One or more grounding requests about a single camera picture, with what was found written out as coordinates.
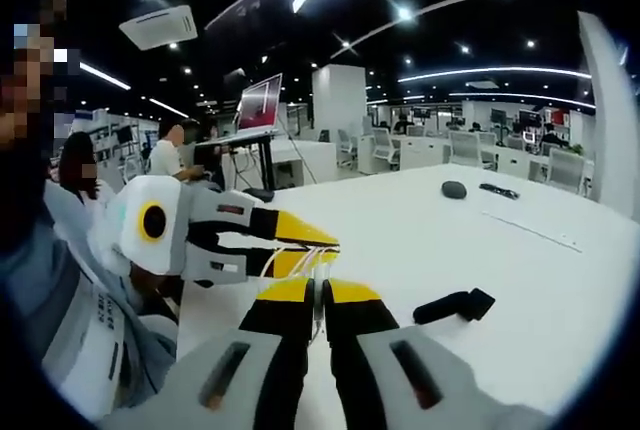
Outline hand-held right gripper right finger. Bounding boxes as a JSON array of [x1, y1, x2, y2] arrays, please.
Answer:
[[321, 277, 554, 430]]

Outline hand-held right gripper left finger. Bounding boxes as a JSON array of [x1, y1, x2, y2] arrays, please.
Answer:
[[97, 277, 320, 430]]

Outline black Velcro strap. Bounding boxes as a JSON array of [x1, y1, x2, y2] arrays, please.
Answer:
[[412, 287, 497, 326]]

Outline white desktop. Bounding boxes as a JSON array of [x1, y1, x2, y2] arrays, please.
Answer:
[[177, 162, 640, 419]]

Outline white standing desk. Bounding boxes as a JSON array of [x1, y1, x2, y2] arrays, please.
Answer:
[[197, 127, 281, 191]]

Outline red-screen laptop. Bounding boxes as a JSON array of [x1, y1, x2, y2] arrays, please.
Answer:
[[236, 73, 284, 135]]

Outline person's blue-grey shirt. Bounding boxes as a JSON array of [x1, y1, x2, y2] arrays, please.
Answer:
[[0, 164, 179, 406]]

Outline white square pillar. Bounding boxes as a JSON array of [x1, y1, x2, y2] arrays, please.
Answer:
[[577, 9, 634, 224], [312, 63, 370, 144]]

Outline white chest-worn device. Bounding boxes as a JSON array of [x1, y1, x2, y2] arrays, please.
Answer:
[[42, 269, 131, 421]]

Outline white ceiling air conditioner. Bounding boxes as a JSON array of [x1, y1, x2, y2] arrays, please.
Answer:
[[118, 4, 199, 52]]

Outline dark grey oval device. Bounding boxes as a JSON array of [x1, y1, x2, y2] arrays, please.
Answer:
[[440, 180, 469, 200]]

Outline rows of white office desks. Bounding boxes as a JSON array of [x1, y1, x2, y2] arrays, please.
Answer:
[[279, 132, 596, 191]]

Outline black slim remote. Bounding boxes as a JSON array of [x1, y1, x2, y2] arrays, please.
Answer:
[[478, 182, 521, 200]]

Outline group of grey office chairs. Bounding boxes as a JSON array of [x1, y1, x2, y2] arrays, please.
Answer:
[[337, 127, 594, 196]]

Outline white cable slot cover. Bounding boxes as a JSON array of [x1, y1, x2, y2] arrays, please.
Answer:
[[481, 210, 585, 255]]

